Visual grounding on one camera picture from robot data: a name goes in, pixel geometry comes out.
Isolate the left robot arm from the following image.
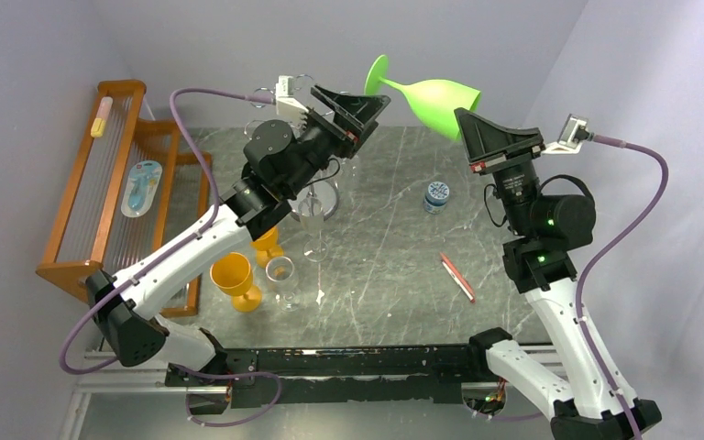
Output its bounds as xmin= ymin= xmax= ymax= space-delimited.
xmin=83 ymin=85 xmax=391 ymax=385

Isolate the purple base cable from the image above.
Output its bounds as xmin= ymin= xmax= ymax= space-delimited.
xmin=184 ymin=370 xmax=283 ymax=429

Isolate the clear champagne flute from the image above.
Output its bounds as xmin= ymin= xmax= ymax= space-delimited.
xmin=298 ymin=196 xmax=328 ymax=263

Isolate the pink yellow marker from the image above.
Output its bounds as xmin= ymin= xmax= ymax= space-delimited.
xmin=90 ymin=96 xmax=114 ymax=138

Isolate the orange goblet front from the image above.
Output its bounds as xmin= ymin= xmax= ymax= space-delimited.
xmin=210 ymin=252 xmax=262 ymax=313

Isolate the blue white round tin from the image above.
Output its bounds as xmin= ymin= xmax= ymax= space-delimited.
xmin=423 ymin=181 xmax=450 ymax=215

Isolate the orange goblet rear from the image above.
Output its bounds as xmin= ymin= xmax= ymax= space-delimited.
xmin=250 ymin=226 xmax=284 ymax=268

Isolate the red pen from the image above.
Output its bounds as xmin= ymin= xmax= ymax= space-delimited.
xmin=439 ymin=252 xmax=476 ymax=303

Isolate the chrome wine glass rack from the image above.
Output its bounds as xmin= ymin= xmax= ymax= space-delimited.
xmin=252 ymin=74 xmax=341 ymax=221

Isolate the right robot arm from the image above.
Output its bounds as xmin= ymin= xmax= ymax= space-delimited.
xmin=455 ymin=108 xmax=662 ymax=439

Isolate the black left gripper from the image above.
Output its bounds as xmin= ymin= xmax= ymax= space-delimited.
xmin=289 ymin=90 xmax=396 ymax=201

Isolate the green wine glass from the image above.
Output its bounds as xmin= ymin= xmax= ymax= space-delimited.
xmin=364 ymin=54 xmax=481 ymax=141

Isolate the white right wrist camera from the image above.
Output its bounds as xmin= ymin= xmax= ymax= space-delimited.
xmin=543 ymin=114 xmax=590 ymax=155

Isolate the small clear wine glass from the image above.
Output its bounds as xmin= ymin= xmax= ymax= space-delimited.
xmin=265 ymin=256 xmax=300 ymax=312

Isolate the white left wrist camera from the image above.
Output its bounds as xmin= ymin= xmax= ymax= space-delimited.
xmin=274 ymin=75 xmax=307 ymax=124

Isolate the orange wooden dish rack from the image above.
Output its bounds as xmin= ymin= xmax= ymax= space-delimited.
xmin=36 ymin=79 xmax=210 ymax=303

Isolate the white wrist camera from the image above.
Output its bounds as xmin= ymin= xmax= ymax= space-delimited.
xmin=274 ymin=75 xmax=307 ymax=124
xmin=543 ymin=114 xmax=590 ymax=155

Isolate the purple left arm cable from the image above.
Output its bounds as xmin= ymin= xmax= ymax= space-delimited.
xmin=58 ymin=87 xmax=277 ymax=375

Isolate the blue packaged tool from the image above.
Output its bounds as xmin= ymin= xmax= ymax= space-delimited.
xmin=120 ymin=160 xmax=162 ymax=218

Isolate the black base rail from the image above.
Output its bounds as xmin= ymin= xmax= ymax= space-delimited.
xmin=164 ymin=344 xmax=499 ymax=409

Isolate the orange goblet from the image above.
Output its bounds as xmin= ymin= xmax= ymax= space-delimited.
xmin=210 ymin=252 xmax=262 ymax=313
xmin=250 ymin=226 xmax=284 ymax=268

